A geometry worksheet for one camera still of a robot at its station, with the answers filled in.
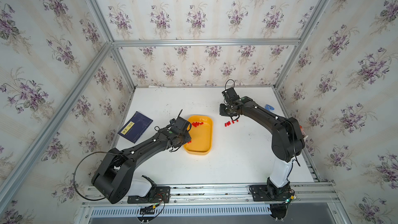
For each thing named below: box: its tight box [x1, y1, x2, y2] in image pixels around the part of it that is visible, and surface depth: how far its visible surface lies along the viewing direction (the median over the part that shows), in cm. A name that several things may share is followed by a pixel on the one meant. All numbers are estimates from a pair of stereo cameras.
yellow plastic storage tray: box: [183, 115, 214, 156], surface depth 95 cm
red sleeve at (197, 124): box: [191, 121, 204, 128], surface depth 101 cm
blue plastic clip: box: [265, 104, 275, 112], surface depth 109 cm
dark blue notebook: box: [117, 110, 154, 144], surface depth 98 cm
